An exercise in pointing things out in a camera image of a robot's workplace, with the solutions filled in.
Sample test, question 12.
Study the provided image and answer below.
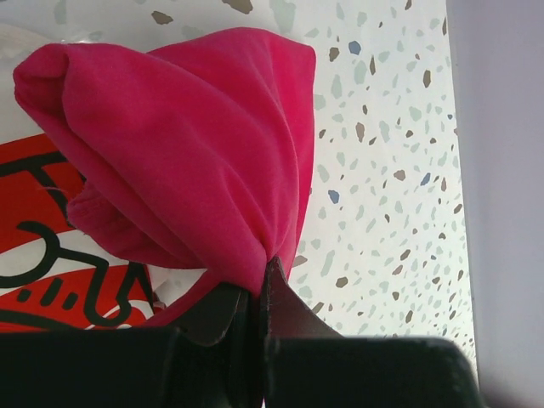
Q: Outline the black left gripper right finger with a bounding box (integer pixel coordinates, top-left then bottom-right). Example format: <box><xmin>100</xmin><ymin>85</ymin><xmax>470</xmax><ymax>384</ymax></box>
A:
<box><xmin>260</xmin><ymin>258</ymin><xmax>483</xmax><ymax>407</ymax></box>

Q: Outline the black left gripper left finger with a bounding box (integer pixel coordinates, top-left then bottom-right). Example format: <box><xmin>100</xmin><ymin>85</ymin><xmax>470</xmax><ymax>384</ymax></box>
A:
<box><xmin>1</xmin><ymin>285</ymin><xmax>260</xmax><ymax>407</ymax></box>

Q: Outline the folded white red t shirt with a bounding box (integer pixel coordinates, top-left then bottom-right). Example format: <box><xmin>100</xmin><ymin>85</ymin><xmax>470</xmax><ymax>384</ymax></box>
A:
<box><xmin>1</xmin><ymin>24</ymin><xmax>202</xmax><ymax>332</ymax></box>

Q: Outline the magenta t shirt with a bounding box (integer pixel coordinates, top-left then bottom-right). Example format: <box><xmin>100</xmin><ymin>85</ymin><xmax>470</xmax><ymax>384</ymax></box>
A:
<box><xmin>13</xmin><ymin>27</ymin><xmax>316</xmax><ymax>326</ymax></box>

